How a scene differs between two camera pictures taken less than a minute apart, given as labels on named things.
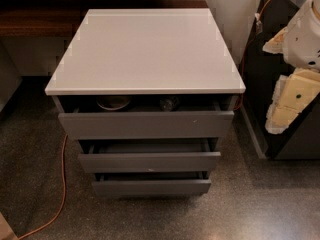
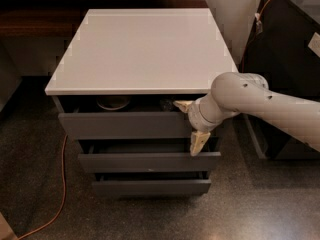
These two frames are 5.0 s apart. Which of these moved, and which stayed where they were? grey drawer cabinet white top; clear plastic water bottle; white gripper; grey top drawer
Moved: white gripper
Stayed: grey drawer cabinet white top; clear plastic water bottle; grey top drawer
